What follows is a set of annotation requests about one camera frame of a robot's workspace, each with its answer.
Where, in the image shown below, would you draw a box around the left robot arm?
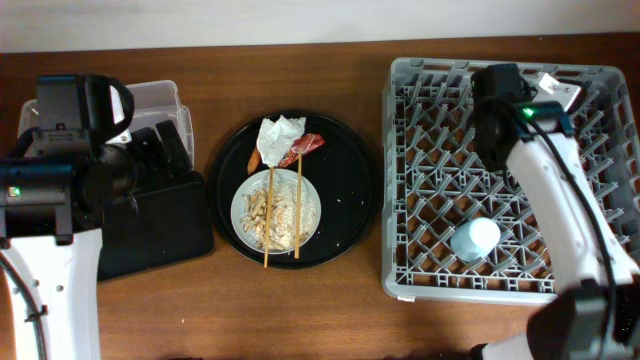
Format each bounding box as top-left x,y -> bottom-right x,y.
1,75 -> 213,359

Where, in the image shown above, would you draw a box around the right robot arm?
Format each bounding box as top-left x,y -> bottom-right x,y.
471,63 -> 639,359

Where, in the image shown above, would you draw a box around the light blue cup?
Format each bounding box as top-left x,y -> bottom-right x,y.
451,217 -> 501,262

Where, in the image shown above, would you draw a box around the wooden chopstick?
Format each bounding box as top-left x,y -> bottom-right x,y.
263,167 -> 275,269
294,153 -> 302,259

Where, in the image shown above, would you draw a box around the red snack wrapper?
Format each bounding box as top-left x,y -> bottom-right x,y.
278,133 -> 325,168

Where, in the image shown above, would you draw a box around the crumpled white napkin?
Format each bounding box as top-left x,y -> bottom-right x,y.
256,115 -> 306,168

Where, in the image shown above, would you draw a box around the clear plastic bin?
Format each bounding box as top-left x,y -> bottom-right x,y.
7,75 -> 193,171

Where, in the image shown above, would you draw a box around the grey dishwasher rack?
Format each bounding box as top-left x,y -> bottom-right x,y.
381,58 -> 639,305

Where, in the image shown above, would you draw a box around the round black tray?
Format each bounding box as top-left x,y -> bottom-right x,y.
207,110 -> 382,270

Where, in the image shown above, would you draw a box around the white plate with food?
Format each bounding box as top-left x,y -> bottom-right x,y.
231,169 -> 321,255

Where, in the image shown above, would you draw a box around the black rectangular tray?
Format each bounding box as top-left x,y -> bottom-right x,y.
97,171 -> 214,281

